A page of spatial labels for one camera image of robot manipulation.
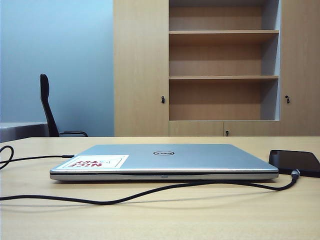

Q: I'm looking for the black charging cable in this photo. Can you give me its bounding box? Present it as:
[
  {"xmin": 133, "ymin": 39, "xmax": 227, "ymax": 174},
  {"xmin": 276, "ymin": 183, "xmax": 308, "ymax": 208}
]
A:
[{"xmin": 0, "ymin": 145, "xmax": 301, "ymax": 206}]

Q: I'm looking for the black smartphone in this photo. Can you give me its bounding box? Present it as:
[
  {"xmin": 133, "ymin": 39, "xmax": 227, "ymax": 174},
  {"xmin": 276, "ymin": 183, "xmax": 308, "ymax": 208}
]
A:
[{"xmin": 268, "ymin": 149, "xmax": 320, "ymax": 178}]

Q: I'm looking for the light wooden shelf cabinet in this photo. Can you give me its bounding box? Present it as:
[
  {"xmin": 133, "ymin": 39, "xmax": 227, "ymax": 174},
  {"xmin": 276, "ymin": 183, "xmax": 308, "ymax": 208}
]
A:
[{"xmin": 112, "ymin": 0, "xmax": 320, "ymax": 138}]

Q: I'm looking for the silver Dell laptop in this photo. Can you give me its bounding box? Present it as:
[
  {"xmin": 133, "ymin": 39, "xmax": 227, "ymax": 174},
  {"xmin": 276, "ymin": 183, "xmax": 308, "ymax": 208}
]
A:
[{"xmin": 49, "ymin": 143, "xmax": 280, "ymax": 182}]

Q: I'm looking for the black office chair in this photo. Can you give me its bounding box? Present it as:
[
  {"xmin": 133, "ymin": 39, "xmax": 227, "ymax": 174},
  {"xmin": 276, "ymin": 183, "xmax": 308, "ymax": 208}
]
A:
[{"xmin": 39, "ymin": 73, "xmax": 89, "ymax": 138}]

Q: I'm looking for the grey side table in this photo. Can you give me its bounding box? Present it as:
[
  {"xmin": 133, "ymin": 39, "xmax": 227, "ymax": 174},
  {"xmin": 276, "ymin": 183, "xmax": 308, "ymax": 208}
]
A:
[{"xmin": 0, "ymin": 121, "xmax": 50, "ymax": 143}]

